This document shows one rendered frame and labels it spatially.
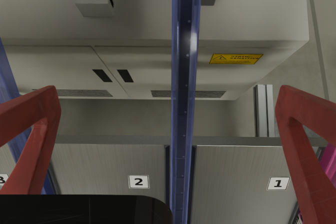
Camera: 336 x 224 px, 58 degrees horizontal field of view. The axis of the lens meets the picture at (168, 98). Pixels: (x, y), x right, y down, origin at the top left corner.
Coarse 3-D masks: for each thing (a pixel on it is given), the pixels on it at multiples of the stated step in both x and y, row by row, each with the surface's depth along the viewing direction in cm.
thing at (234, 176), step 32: (0, 160) 23; (64, 160) 23; (96, 160) 23; (128, 160) 23; (160, 160) 23; (192, 160) 22; (224, 160) 23; (256, 160) 22; (64, 192) 25; (96, 192) 25; (128, 192) 25; (160, 192) 25; (192, 192) 24; (224, 192) 25; (256, 192) 25; (288, 192) 25
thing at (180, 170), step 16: (176, 0) 14; (192, 0) 14; (176, 16) 15; (192, 16) 15; (176, 32) 15; (192, 32) 15; (176, 48) 16; (192, 48) 16; (176, 64) 16; (192, 64) 16; (176, 80) 17; (192, 80) 17; (176, 96) 18; (192, 96) 18; (176, 112) 18; (192, 112) 18; (176, 128) 19; (192, 128) 19; (176, 144) 20; (176, 160) 21; (176, 176) 22; (176, 192) 23; (176, 208) 24
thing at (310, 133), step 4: (276, 124) 106; (276, 128) 106; (304, 128) 106; (308, 128) 106; (276, 132) 106; (308, 132) 105; (312, 132) 105; (276, 136) 105; (308, 136) 105; (312, 136) 105; (316, 136) 105; (320, 136) 105
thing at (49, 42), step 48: (0, 0) 49; (48, 0) 49; (144, 0) 49; (240, 0) 49; (288, 0) 49; (48, 48) 52; (96, 48) 52; (144, 48) 51; (240, 48) 51; (288, 48) 50; (96, 96) 97; (144, 96) 96
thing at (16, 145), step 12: (0, 48) 17; (0, 60) 17; (0, 72) 17; (0, 84) 18; (12, 84) 18; (0, 96) 18; (12, 96) 18; (24, 132) 20; (12, 144) 20; (24, 144) 20; (12, 156) 21; (48, 180) 24; (48, 192) 24
